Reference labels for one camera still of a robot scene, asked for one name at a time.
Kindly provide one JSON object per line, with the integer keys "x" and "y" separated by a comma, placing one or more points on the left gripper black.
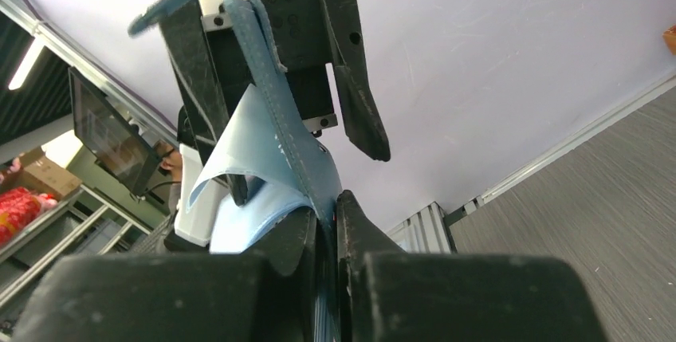
{"x": 309, "y": 35}

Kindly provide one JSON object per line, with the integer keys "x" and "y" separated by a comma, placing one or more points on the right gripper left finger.
{"x": 285, "y": 304}

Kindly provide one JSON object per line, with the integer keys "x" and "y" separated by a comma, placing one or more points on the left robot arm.
{"x": 263, "y": 78}

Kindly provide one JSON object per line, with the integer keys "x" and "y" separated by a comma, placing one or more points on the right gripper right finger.
{"x": 360, "y": 247}

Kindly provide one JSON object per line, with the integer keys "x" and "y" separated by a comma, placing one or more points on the black monitor screen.
{"x": 107, "y": 134}

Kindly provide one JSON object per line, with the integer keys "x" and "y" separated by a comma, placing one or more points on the blue leather card holder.
{"x": 265, "y": 142}

